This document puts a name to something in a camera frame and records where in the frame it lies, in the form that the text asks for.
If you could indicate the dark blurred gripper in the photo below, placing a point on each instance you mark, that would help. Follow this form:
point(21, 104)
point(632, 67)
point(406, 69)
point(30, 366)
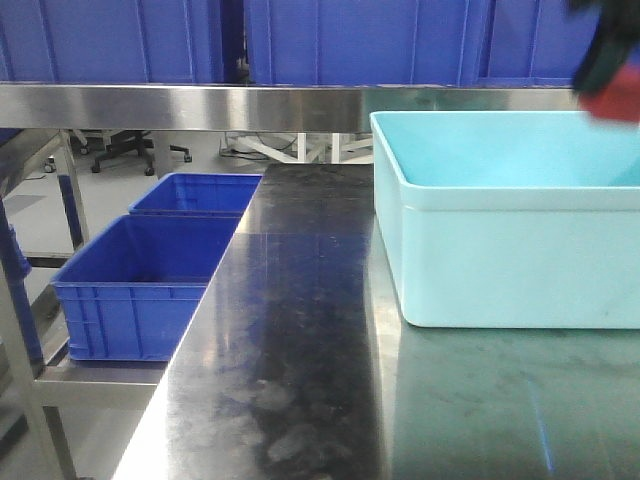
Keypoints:
point(615, 37)

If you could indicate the red cube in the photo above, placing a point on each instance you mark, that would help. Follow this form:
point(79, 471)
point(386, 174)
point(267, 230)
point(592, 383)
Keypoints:
point(619, 100)

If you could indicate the blue bin on rack right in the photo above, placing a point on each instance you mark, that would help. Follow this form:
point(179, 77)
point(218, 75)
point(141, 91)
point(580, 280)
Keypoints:
point(533, 43)

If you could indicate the blue bin on rack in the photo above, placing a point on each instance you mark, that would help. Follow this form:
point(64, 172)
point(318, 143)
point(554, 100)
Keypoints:
point(362, 43)
point(533, 43)
point(116, 42)

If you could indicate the light cyan plastic tub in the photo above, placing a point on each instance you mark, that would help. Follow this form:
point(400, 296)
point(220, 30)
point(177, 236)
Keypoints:
point(509, 219)

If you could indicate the far blue floor crate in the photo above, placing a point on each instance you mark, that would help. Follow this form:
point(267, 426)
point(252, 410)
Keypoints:
point(198, 194)

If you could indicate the blue floor crate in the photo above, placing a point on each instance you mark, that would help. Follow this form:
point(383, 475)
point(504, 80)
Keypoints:
point(129, 294)
point(198, 194)

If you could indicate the black office chair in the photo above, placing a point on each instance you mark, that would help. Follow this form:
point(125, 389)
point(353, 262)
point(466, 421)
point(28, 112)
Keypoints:
point(116, 143)

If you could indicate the near blue floor crate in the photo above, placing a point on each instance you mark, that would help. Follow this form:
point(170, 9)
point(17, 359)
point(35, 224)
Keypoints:
point(129, 294)

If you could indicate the blue bin on rack far left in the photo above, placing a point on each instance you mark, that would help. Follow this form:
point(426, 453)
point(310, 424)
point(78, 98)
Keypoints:
point(116, 42)

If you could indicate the white table frame legs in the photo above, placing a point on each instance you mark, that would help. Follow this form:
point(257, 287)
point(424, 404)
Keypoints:
point(307, 148)

